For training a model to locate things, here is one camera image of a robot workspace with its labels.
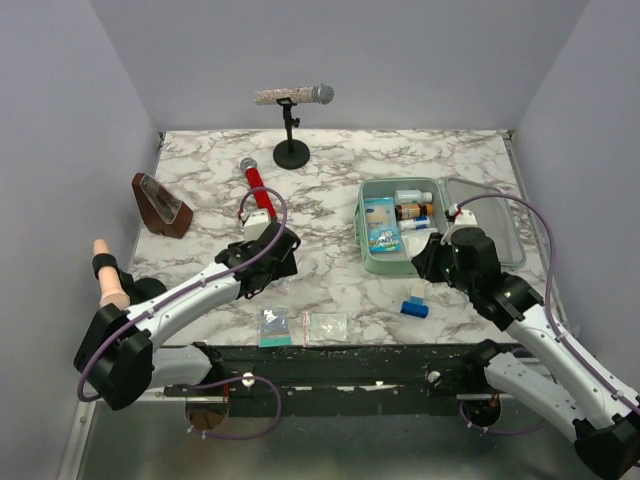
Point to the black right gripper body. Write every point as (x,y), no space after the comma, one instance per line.
(439,264)

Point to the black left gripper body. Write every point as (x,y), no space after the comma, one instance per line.
(282,270)

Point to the clear gauze pouch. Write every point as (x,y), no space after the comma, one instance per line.
(415,241)

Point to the blue white bandage roll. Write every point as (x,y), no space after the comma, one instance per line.
(414,224)

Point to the small teal zip bag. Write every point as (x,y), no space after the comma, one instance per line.
(274,328)

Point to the brown medicine bottle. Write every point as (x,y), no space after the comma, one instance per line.
(413,211)

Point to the green medicine kit case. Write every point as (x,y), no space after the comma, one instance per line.
(493,215)

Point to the cotton swab packet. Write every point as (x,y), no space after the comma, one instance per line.
(381,226)

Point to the white plastic bottle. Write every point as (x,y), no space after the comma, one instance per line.
(404,197)

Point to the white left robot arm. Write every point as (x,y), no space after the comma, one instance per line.
(121,354)

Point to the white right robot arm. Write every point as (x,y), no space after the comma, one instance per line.
(587,403)

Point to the blue white toy brick stack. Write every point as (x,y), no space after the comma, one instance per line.
(415,305)

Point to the clear bag of masks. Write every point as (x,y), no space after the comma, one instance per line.
(319,328)

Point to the red microphone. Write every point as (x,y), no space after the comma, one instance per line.
(249,168)

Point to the black microphone stand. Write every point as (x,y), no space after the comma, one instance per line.
(290,154)

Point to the brown metronome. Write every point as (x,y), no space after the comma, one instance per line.
(162,213)

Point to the black round stand base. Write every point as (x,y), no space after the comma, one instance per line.
(148,288)

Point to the glitter microphone on stand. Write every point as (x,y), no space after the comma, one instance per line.
(321,94)

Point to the beige microphone on stand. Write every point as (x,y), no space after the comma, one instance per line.
(108,276)

